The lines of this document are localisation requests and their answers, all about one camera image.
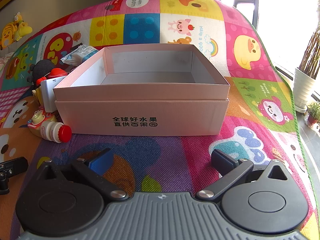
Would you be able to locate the pink patterned cloth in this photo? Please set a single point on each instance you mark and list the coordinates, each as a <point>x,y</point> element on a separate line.
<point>4,59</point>

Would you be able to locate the yellow plush toy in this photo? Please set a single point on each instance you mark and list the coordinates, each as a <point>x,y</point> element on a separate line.
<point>11,32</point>

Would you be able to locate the pink cardboard box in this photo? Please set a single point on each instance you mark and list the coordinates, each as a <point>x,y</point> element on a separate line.
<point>140,115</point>

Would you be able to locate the tall plant stems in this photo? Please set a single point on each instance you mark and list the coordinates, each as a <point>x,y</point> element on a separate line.
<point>311,52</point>

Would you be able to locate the small potted plant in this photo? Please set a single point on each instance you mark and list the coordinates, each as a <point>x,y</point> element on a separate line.
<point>313,115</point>

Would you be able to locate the small bottle with red cap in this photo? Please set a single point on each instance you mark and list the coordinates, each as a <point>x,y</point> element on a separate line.
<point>53,131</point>

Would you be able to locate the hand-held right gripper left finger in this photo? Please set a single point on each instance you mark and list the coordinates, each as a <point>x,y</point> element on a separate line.
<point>101,161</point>

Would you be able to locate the black round plush toy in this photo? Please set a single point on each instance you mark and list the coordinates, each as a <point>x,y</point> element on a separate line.
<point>41,70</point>

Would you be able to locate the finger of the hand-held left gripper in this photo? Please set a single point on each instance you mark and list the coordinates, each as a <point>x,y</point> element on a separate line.
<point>15,166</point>

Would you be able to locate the blue white tissue packet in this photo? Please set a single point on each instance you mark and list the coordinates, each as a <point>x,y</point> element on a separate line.
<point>80,53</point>

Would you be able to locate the white plant pot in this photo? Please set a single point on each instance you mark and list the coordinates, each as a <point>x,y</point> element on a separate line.
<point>303,87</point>

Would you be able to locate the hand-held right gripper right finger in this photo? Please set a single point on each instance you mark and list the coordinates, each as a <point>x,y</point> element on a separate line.
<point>221,160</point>

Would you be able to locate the colourful cartoon play mat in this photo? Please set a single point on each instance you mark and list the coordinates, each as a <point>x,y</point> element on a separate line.
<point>175,152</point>

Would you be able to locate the white rectangular box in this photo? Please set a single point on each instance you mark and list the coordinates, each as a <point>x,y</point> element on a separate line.
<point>48,95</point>

